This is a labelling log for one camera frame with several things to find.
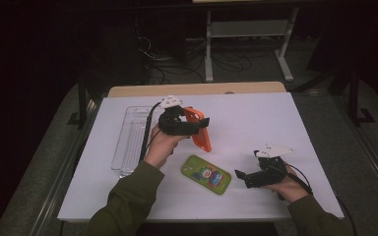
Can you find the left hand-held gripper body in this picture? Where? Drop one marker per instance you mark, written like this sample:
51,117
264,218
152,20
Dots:
174,126

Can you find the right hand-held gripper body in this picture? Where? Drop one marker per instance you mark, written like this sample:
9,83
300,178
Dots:
269,173

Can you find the orange phone case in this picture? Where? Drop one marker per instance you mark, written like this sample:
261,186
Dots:
203,139

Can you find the green cartoon phone case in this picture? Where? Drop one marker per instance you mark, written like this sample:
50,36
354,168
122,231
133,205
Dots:
206,174

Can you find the clear plastic tray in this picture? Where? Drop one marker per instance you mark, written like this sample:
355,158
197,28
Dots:
129,141

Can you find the person's left hand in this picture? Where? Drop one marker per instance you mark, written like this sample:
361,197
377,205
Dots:
160,147

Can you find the person's right hand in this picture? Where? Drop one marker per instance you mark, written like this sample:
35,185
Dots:
290,190

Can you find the black metal stand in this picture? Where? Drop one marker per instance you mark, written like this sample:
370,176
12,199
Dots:
82,105
354,98

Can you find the grey metal floor rail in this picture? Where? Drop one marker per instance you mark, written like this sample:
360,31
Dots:
64,170
370,154

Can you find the white metal desk frame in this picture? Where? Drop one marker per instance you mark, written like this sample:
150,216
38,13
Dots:
247,29

